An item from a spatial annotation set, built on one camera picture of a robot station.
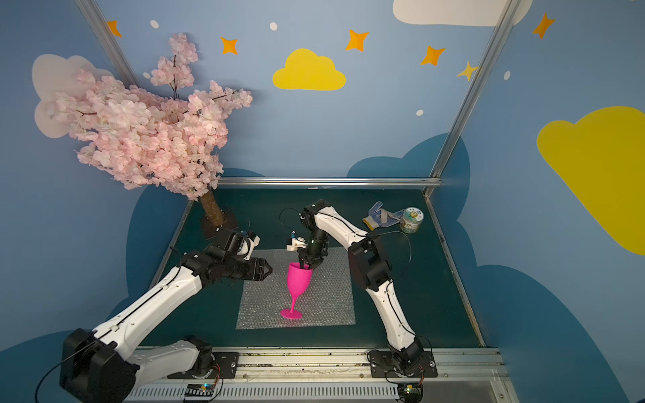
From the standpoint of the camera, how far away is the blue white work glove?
3.64 feet

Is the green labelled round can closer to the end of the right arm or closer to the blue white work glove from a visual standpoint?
the blue white work glove

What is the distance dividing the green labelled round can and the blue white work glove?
0.16ft

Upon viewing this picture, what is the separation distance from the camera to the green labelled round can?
1.03 m

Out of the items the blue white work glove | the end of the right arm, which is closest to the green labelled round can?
the blue white work glove
